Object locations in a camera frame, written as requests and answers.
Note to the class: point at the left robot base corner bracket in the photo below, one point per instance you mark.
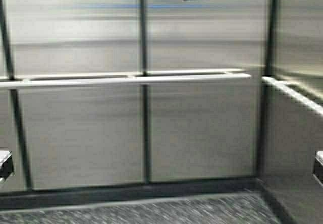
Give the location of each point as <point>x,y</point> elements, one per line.
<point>7,166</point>

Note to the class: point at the side elevator metal handrail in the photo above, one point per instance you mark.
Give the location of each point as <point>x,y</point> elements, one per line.
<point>293,94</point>

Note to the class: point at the right robot base corner bracket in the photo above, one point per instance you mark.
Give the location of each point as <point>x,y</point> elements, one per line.
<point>317,167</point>

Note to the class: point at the rear elevator metal handrail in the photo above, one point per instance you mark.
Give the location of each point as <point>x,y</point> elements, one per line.
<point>125,78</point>

